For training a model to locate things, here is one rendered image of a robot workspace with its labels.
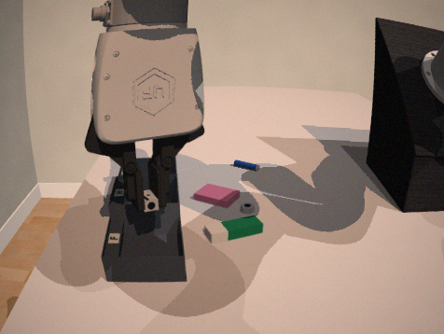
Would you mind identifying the green and white eraser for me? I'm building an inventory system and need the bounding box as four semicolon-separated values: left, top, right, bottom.
204;216;263;244

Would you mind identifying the dark grey rack of bins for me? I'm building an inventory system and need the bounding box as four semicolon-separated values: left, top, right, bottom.
101;158;187;283

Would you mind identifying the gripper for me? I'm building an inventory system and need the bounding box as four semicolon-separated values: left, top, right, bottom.
84;22;204;212

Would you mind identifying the flat red rectangular block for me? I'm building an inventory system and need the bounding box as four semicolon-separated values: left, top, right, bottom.
194;184;240;208

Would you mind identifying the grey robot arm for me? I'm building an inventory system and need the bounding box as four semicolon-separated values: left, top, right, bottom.
91;0;444;104

